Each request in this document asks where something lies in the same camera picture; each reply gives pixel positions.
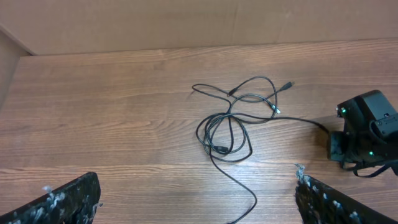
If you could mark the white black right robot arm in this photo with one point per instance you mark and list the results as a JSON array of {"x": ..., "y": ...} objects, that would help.
[{"x": 369, "y": 135}]

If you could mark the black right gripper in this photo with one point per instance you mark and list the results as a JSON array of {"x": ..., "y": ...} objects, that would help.
[{"x": 337, "y": 146}]

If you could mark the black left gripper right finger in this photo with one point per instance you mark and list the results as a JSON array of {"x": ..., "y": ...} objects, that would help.
[{"x": 321, "y": 204}]

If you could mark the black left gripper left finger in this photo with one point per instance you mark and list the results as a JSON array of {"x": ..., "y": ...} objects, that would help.
[{"x": 74, "y": 202}]

